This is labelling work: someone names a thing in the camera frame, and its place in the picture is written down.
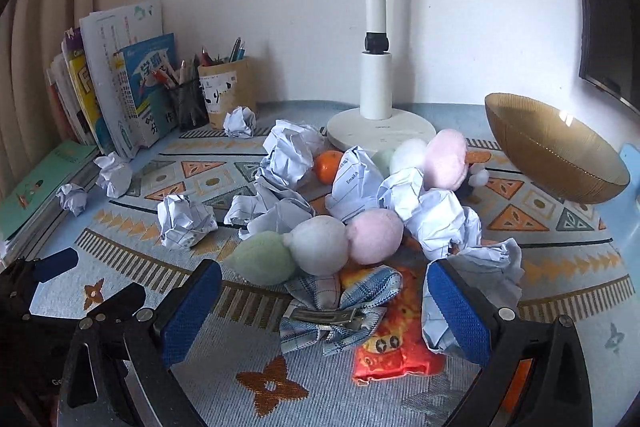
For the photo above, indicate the pastel plush dango skewer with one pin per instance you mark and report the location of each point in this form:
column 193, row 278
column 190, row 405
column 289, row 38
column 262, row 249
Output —
column 320, row 242
column 445, row 157

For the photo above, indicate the crumpled printed paper ball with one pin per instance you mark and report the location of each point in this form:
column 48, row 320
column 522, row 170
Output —
column 355, row 187

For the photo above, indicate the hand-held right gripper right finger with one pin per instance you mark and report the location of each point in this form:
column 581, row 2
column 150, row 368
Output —
column 457, row 312

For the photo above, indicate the patterned blue table mat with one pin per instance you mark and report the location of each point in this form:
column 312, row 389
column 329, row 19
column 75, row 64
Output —
column 125, row 252

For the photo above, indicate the row of standing books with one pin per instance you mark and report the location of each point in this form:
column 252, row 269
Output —
column 115, row 37

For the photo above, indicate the black white pompom toy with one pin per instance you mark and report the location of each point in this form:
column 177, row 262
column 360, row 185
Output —
column 480, row 177

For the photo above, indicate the blue upright book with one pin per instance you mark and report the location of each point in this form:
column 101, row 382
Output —
column 150, row 72

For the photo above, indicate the wicker basket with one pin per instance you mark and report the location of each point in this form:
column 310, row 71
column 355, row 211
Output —
column 550, row 157

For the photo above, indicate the yellow upright book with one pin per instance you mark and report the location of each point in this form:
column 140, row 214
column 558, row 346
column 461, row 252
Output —
column 82, row 82

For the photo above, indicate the black mesh pen holder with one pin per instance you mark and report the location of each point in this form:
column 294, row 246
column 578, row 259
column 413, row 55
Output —
column 187, row 107

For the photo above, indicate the orange tangerine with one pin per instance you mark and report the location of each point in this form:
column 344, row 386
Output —
column 327, row 168

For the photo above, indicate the bunch of coloured pens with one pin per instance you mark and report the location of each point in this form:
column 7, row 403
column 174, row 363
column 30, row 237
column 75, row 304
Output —
column 235, row 49

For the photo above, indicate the grey plaid cloth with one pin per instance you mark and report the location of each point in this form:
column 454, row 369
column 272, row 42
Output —
column 360, row 292

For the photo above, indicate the red orange snack packet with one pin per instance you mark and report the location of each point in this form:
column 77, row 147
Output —
column 400, row 347

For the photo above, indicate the pile of papers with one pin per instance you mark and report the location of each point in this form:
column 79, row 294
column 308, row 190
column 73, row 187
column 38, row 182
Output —
column 290, row 152

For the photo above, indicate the black flat screen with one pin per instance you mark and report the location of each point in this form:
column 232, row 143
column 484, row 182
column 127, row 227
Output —
column 610, row 7

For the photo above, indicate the kraft paper pen holder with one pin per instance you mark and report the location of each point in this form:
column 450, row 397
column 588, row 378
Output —
column 227, row 92

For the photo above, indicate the green flat book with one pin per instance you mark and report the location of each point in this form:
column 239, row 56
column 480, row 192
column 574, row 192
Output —
column 40, row 192

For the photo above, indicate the bunch of pencils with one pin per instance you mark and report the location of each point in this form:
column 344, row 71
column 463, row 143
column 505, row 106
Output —
column 170, row 74

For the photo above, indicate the white desk lamp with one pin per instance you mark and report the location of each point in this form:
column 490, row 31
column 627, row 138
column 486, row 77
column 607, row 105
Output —
column 375, row 82

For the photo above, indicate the thin upright book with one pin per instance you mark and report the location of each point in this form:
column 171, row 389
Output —
column 60, row 102

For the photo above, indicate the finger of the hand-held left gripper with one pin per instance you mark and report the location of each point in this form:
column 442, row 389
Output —
column 117, row 302
column 55, row 264

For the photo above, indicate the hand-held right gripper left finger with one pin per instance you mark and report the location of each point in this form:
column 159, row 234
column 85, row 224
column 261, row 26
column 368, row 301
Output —
column 192, row 312

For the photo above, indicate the beige curtain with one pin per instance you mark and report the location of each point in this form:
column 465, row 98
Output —
column 30, row 32

